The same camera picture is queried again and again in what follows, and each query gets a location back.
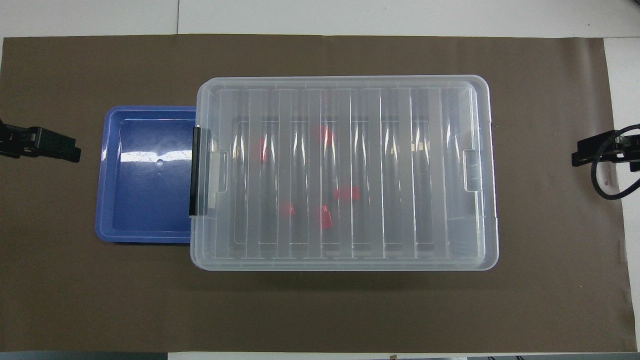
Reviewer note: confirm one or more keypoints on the blue plastic tray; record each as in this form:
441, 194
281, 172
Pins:
145, 200

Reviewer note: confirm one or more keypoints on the clear ribbed plastic lid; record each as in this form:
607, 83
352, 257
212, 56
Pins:
350, 100

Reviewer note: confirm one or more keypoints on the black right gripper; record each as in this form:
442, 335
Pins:
631, 150

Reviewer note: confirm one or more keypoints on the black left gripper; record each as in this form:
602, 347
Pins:
12, 142

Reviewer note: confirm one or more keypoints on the red block with white print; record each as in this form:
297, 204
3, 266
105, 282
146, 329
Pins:
263, 150

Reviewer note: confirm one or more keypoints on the brown paper table mat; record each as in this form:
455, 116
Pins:
320, 310

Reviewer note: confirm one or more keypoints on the clear plastic storage box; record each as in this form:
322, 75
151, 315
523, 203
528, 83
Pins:
194, 235

